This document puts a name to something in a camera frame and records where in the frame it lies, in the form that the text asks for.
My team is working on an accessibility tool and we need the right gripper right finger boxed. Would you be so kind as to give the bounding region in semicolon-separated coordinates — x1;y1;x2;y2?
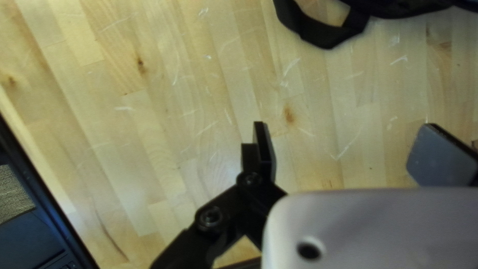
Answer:
406;123;478;187

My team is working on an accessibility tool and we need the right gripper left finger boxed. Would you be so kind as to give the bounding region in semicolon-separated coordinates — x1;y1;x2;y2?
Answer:
149;121;287;269

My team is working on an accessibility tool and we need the black backpack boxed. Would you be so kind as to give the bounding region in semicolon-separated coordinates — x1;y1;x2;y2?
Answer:
273;0;478;50

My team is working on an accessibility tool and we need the black frame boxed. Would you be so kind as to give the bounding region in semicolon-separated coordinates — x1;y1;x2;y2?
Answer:
0;114;101;269

